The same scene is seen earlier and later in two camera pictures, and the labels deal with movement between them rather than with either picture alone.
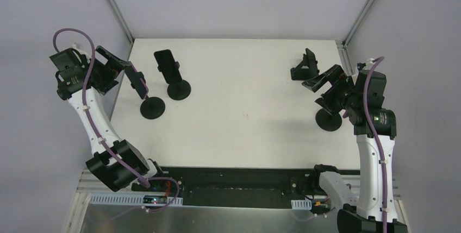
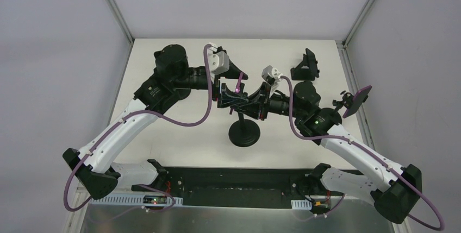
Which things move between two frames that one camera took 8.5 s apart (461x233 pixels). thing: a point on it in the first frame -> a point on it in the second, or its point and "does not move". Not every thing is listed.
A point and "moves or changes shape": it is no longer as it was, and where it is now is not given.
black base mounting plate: (236, 187) does not move
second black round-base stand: (179, 90) does not move
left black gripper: (109, 65) -> (222, 95)
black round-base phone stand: (152, 107) moves or changes shape
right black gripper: (331, 81) -> (263, 102)
